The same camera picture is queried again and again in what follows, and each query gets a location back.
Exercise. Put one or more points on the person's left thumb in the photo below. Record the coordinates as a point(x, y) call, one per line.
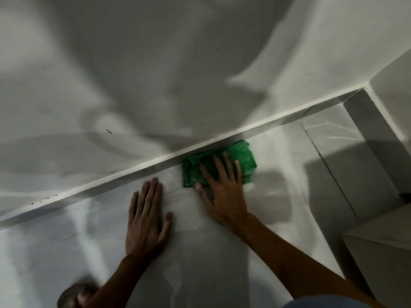
point(166, 226)

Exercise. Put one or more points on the person's left hand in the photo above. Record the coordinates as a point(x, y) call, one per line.
point(144, 227)

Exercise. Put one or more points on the white cabinet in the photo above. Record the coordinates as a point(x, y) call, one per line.
point(382, 253)

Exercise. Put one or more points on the person's right little finger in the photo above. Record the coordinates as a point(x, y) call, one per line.
point(238, 173)

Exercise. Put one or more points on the person's left little finger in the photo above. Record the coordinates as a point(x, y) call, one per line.
point(133, 206)

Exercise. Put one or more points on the white skirting board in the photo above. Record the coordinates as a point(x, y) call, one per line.
point(192, 150)

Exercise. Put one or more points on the person's right thumb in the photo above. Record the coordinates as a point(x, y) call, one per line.
point(203, 197)

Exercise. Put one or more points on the person's left forearm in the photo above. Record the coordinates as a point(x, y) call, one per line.
point(118, 282)

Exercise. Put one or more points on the blue garment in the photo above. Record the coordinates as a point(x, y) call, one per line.
point(321, 302)

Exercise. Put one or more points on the person's right middle finger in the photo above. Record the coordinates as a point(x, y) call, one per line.
point(219, 168)

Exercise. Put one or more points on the person's left middle finger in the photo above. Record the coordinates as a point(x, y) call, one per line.
point(152, 195)

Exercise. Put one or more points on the person's foot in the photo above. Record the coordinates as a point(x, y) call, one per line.
point(75, 296)

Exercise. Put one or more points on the person's right forearm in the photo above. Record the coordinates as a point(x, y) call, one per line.
point(295, 266)

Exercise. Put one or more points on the green cleaning cloth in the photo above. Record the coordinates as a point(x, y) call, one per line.
point(247, 157)

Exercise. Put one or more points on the person's right hand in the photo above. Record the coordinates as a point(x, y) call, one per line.
point(224, 198)

